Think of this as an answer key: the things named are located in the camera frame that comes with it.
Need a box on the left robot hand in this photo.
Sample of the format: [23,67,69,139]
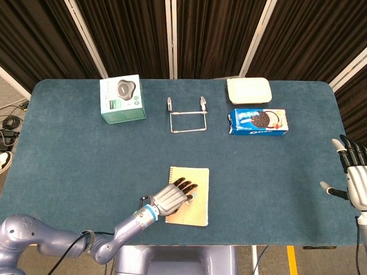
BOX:
[151,177,198,217]

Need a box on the grey robot torso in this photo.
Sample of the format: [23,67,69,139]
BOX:
[114,245,239,275]

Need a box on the green speaker product box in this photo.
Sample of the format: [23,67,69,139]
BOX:
[99,74,147,124]

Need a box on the cream lidded plastic container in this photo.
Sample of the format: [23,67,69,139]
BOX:
[226,77,273,105]

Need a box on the dark pleated curtain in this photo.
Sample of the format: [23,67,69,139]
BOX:
[0,0,367,166]

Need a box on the coiled black cable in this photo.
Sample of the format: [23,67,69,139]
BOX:
[2,115,23,130]

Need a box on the metal wire book stand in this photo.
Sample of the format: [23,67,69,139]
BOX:
[167,96,209,134]

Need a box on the blue Oreo cookie box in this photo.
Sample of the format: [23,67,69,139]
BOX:
[228,108,289,136]

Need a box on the yellow spiral notebook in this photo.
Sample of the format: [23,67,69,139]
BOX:
[165,166,210,227]

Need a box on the white screen frame post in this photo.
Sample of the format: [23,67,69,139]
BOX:
[165,0,178,80]
[64,0,108,80]
[239,0,278,77]
[0,66,32,100]
[329,47,367,93]

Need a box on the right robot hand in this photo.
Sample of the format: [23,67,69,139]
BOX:
[319,133,367,213]

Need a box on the black power adapter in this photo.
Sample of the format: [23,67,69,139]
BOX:
[0,128,20,151]

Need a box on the white table leg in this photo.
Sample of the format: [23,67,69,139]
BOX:
[250,245,259,275]

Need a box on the blue felt table cover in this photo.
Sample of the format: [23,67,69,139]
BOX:
[0,77,362,247]

